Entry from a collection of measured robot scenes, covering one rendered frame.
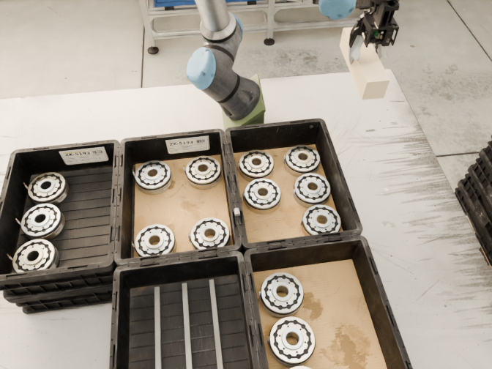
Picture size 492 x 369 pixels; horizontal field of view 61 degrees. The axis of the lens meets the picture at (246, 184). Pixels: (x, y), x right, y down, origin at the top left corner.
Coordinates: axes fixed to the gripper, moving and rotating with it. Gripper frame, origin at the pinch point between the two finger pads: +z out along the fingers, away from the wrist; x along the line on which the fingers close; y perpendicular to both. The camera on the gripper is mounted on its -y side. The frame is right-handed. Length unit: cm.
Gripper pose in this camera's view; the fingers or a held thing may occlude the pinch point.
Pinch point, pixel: (363, 57)
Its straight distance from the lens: 124.6
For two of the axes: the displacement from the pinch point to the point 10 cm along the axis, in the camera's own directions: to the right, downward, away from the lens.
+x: 9.9, -0.9, 0.7
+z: 0.0, 5.9, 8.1
